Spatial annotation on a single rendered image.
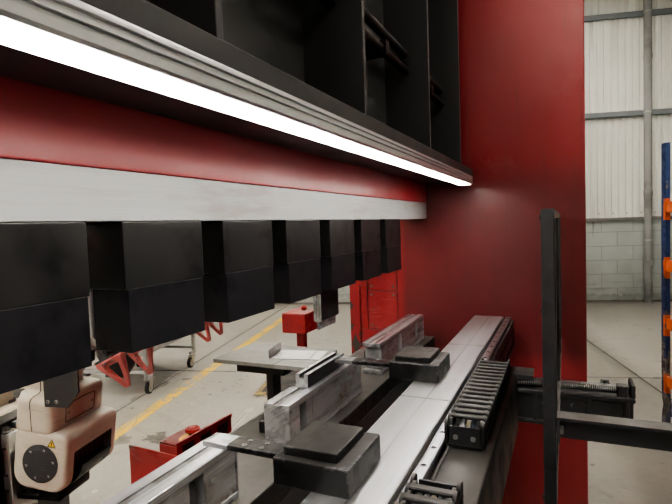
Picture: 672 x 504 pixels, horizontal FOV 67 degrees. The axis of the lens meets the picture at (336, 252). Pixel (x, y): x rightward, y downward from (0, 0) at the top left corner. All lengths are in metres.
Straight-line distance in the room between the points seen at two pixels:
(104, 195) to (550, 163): 1.60
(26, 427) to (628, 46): 8.85
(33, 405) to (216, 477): 0.80
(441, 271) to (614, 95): 7.24
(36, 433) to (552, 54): 1.98
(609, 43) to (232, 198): 8.58
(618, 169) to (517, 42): 6.95
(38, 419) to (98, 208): 1.02
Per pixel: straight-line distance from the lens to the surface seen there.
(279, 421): 1.08
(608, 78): 9.06
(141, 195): 0.70
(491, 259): 1.98
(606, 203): 8.83
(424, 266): 2.03
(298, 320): 3.09
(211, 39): 0.55
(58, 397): 1.52
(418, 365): 1.12
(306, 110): 0.65
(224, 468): 0.91
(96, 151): 0.66
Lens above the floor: 1.33
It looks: 3 degrees down
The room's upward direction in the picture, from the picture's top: 2 degrees counter-clockwise
